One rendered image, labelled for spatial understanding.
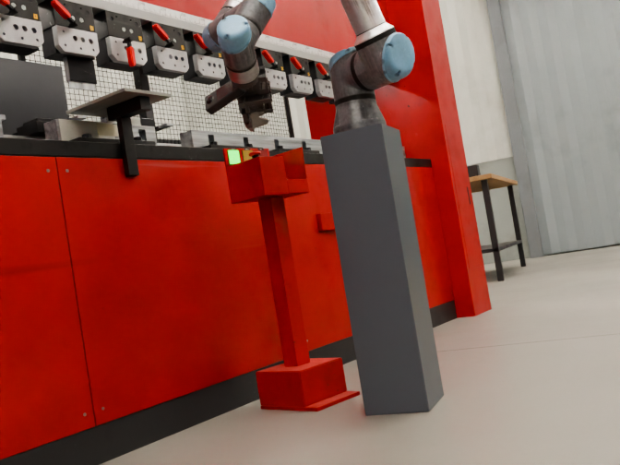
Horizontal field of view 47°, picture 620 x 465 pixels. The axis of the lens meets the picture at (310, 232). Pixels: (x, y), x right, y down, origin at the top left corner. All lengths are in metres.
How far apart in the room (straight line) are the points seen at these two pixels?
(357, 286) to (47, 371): 0.83
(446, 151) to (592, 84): 5.63
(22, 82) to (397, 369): 1.74
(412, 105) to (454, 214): 0.65
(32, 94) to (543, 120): 7.38
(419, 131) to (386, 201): 2.12
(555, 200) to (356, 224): 7.48
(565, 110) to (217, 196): 7.31
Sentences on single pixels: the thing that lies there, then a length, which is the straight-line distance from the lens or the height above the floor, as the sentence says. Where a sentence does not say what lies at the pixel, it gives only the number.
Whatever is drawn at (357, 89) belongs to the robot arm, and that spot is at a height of 0.89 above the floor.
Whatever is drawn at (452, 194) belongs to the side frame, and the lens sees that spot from 3.93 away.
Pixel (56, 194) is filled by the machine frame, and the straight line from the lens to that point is 2.03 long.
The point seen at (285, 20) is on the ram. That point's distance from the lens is 3.28.
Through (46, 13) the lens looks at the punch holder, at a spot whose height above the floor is 1.30.
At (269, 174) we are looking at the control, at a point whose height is 0.72.
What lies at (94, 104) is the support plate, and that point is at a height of 0.99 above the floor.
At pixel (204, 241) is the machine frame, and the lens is 2.37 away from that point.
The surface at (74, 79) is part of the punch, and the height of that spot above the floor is 1.10.
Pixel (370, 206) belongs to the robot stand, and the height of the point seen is 0.56.
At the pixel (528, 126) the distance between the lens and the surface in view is 9.42.
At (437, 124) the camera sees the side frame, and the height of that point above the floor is 1.05.
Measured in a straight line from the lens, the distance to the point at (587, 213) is 9.32.
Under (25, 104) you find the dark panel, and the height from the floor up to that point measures 1.17.
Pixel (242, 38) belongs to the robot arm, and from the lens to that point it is 1.63.
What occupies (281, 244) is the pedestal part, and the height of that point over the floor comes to 0.51.
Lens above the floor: 0.45
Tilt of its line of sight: 2 degrees up
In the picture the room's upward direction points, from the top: 9 degrees counter-clockwise
